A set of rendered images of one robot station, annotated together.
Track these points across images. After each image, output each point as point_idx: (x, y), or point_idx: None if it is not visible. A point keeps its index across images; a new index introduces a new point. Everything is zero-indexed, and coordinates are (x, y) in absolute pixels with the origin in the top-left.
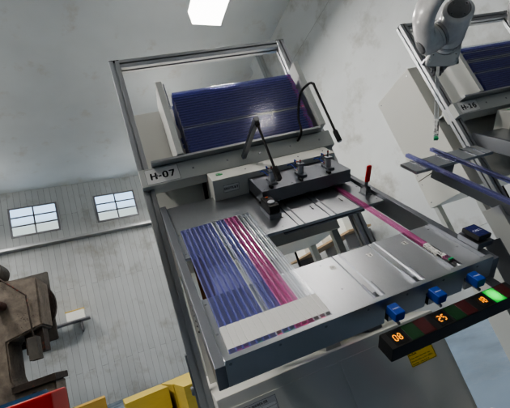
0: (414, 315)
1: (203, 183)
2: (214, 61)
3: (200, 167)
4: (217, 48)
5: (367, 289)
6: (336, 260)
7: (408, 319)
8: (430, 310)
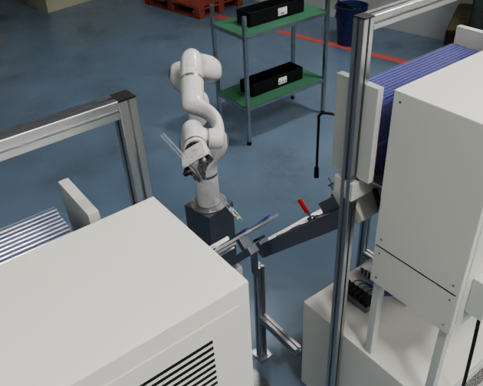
0: (315, 299)
1: None
2: (441, 5)
3: None
4: None
5: (315, 215)
6: None
7: (318, 292)
8: (304, 301)
